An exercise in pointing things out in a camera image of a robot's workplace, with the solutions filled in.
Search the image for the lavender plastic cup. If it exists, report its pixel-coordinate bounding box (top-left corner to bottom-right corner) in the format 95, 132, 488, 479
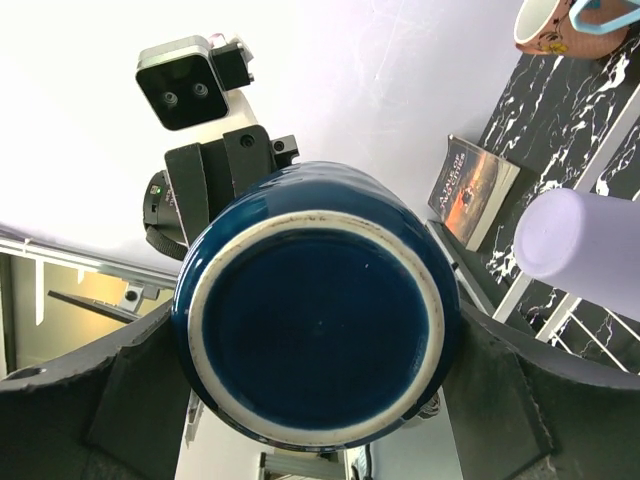
513, 188, 639, 321

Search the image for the light blue ceramic mug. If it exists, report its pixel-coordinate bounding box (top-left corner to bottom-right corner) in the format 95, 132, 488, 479
569, 0, 639, 35

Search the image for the dark blue ceramic mug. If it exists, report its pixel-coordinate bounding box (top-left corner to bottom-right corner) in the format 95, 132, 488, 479
171, 162, 462, 452

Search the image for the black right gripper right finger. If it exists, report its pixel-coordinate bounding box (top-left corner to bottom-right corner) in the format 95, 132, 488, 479
444, 303, 639, 479

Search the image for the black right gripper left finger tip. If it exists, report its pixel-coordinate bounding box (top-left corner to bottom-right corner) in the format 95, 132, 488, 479
1, 302, 190, 479

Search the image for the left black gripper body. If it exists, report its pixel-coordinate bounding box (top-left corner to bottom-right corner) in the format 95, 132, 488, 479
164, 125, 299, 246

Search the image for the dark Tale of Two Cities book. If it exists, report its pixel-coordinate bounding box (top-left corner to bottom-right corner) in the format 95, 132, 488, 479
428, 135, 520, 251

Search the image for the salmon pink floral mug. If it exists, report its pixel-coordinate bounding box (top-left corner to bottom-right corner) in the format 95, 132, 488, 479
513, 0, 630, 60

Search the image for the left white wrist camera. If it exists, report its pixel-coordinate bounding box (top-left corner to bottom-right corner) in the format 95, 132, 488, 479
135, 35, 253, 131

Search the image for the white wire dish rack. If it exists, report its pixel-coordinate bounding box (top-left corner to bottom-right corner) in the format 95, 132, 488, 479
493, 93, 639, 374

